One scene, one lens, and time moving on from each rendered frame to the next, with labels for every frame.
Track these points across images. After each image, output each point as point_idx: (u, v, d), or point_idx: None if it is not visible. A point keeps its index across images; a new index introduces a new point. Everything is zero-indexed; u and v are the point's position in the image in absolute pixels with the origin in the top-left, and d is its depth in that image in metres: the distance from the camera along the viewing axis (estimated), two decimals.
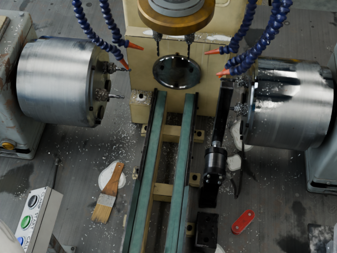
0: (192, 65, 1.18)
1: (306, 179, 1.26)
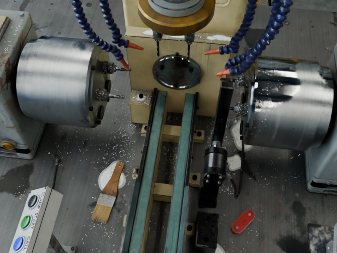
0: (192, 65, 1.18)
1: (306, 179, 1.26)
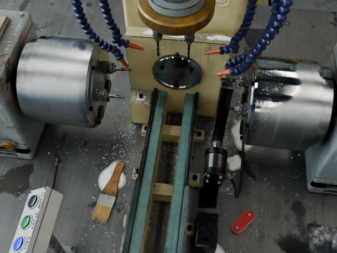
0: (192, 65, 1.18)
1: (306, 179, 1.26)
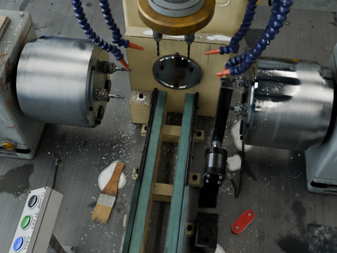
0: (192, 65, 1.18)
1: (306, 179, 1.26)
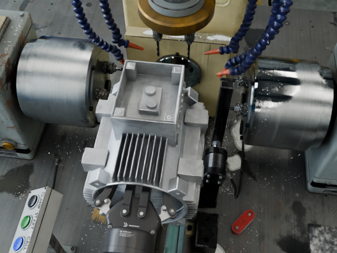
0: (192, 65, 1.18)
1: (306, 179, 1.26)
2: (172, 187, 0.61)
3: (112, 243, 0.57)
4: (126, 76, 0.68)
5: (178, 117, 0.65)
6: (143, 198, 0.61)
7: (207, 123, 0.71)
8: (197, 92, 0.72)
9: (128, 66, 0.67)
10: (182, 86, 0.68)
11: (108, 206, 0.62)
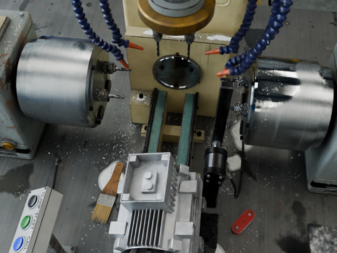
0: (192, 65, 1.18)
1: (306, 179, 1.26)
2: (169, 246, 0.85)
3: None
4: (132, 165, 0.94)
5: (170, 193, 0.89)
6: None
7: (197, 189, 0.94)
8: (187, 166, 0.95)
9: (131, 158, 0.93)
10: (172, 166, 0.92)
11: None
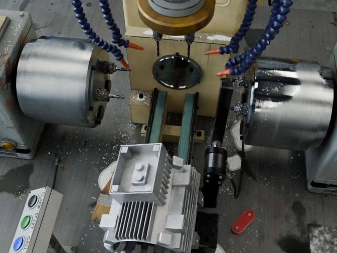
0: (192, 65, 1.18)
1: (306, 179, 1.26)
2: (157, 240, 0.81)
3: None
4: (124, 156, 0.92)
5: (160, 184, 0.86)
6: (150, 251, 0.83)
7: (191, 182, 0.90)
8: (181, 158, 0.92)
9: (123, 150, 0.91)
10: (164, 158, 0.88)
11: None
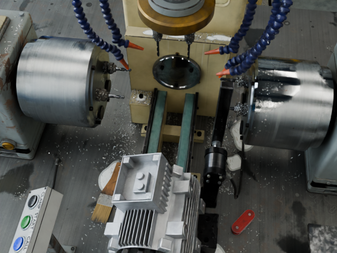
0: (192, 65, 1.18)
1: (306, 179, 1.26)
2: (158, 246, 0.85)
3: None
4: (126, 166, 0.96)
5: (161, 193, 0.89)
6: None
7: (191, 189, 0.93)
8: (181, 167, 0.96)
9: (124, 160, 0.95)
10: (163, 167, 0.92)
11: None
